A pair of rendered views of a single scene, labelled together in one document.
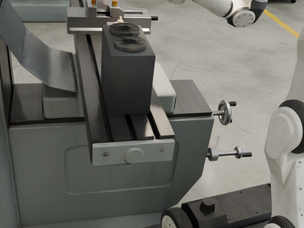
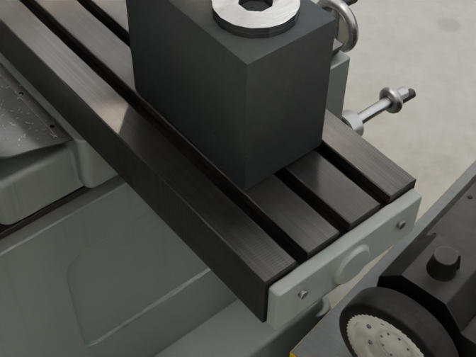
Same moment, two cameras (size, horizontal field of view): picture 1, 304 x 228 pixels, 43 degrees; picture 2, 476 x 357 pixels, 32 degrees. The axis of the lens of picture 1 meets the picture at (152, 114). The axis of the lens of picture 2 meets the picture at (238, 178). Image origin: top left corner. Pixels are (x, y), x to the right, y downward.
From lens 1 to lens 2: 0.52 m
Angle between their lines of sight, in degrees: 23
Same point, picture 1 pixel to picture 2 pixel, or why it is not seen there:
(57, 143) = (47, 264)
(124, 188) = (194, 275)
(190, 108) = not seen: hidden behind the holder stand
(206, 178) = not seen: hidden behind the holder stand
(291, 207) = not seen: outside the picture
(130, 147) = (345, 254)
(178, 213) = (394, 303)
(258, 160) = (355, 71)
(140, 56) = (306, 35)
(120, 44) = (242, 20)
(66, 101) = (47, 168)
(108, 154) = (305, 291)
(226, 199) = (456, 227)
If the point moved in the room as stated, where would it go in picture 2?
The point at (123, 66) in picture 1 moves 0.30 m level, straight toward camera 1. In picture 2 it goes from (273, 75) to (464, 297)
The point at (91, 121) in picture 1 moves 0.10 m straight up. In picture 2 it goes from (222, 228) to (222, 166)
